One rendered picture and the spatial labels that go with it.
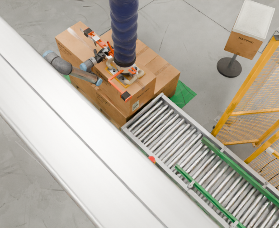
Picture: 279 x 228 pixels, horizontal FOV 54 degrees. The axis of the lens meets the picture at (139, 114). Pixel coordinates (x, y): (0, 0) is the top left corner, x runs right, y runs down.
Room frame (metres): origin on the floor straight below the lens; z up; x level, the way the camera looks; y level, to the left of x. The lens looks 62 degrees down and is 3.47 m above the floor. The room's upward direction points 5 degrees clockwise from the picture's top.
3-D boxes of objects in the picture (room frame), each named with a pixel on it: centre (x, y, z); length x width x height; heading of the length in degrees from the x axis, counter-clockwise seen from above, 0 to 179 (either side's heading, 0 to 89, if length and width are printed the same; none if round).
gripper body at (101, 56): (1.87, 0.46, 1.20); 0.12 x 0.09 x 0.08; 139
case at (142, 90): (1.82, 0.20, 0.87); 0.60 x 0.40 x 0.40; 48
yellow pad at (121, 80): (1.73, 0.25, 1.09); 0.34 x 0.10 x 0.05; 48
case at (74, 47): (2.29, 0.74, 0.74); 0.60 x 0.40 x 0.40; 50
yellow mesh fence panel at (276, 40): (1.49, -1.27, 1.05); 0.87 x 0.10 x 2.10; 101
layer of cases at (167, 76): (2.29, 0.27, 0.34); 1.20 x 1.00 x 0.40; 49
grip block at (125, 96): (1.41, 0.14, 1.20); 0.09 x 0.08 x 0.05; 138
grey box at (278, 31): (1.81, -1.20, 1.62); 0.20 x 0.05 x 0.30; 49
